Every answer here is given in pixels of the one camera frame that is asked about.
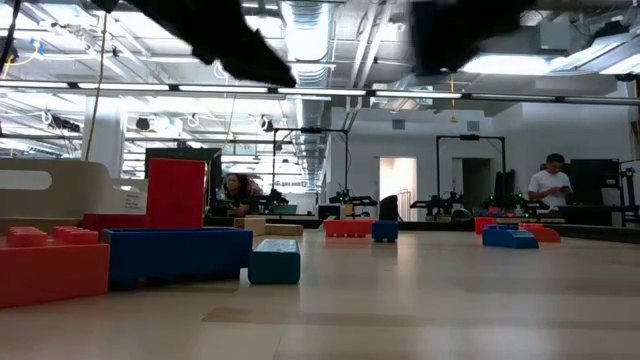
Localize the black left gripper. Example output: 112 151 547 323
92 0 297 89

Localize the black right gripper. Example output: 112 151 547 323
412 0 536 76

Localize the red rectangular block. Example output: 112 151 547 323
81 213 148 232
519 223 563 245
145 158 208 230

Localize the small red cube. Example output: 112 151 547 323
473 216 497 236

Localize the light blue wooden block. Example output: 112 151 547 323
247 238 302 286

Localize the blue eight-stud brick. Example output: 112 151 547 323
101 227 254 291
371 220 400 245

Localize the blue sloped stud brick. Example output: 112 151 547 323
481 224 540 251

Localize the orange eight-stud brick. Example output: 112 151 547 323
0 226 112 310
323 218 376 239

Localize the person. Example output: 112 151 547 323
223 172 266 218
527 152 574 211

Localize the black chair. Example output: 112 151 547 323
378 194 400 222

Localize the black cabinet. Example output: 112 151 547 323
539 158 624 226

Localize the grey overhead rail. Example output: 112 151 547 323
0 79 640 107

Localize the black gantry frame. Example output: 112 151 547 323
271 126 351 201
435 133 507 211

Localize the yellow hanging cable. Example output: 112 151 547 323
83 12 109 161

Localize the white plastic bin with handles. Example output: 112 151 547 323
0 158 149 221

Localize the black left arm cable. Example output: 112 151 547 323
0 0 22 76

